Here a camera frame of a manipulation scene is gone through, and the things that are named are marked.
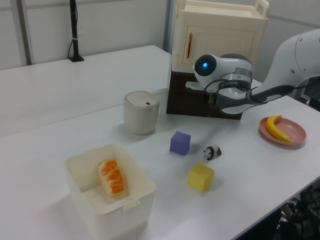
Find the brown drawer with white handle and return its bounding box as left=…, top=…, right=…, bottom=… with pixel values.
left=167, top=71, right=208, bottom=94

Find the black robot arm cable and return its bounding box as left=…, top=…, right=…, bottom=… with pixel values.
left=201, top=76, right=320, bottom=118

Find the brown drawer housing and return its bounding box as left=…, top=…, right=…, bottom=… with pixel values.
left=166, top=71, right=245, bottom=121

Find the cream lidded trash bin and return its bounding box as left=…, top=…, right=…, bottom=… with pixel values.
left=123, top=90, right=160, bottom=136

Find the pink plate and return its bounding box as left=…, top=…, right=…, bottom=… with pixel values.
left=258, top=116, right=307, bottom=146

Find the cream plastic cabinet with handle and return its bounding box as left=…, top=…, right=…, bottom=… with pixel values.
left=170, top=0, right=270, bottom=76

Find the panda figurine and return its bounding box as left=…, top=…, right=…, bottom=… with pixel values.
left=202, top=144, right=223, bottom=162

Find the yellow cube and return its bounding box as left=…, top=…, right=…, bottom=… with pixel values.
left=187, top=161, right=216, bottom=193

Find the toy bread with orange topping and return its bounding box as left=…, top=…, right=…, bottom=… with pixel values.
left=97, top=159, right=128, bottom=199

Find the white plastic storage box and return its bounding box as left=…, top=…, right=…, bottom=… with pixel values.
left=64, top=143, right=158, bottom=238

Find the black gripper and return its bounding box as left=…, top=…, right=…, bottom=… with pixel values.
left=207, top=92, right=219, bottom=106

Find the black clamp pole stand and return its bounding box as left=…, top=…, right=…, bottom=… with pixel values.
left=68, top=0, right=85, bottom=63

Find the yellow banana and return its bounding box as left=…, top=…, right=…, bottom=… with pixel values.
left=265, top=114, right=292, bottom=143

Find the black office chair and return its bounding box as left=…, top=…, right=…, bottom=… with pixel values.
left=274, top=183, right=320, bottom=240

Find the purple cube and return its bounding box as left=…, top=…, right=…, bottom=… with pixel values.
left=169, top=130, right=192, bottom=156

